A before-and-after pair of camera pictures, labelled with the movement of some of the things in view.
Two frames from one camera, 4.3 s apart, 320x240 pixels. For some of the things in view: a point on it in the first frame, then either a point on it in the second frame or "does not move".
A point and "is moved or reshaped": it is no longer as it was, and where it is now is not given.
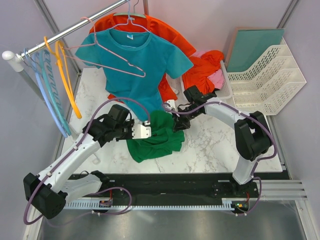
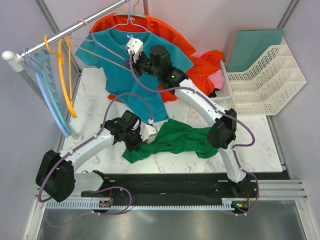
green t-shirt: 163,141 is moved or reshaped
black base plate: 183,185 does not move
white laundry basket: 225,92 does not move
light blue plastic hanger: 32,60 does not move
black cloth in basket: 212,94 does not move
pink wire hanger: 96,43 → 82,20
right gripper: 179,123 → 135,65
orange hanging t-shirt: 157,27 does not move
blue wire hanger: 129,18 does not move
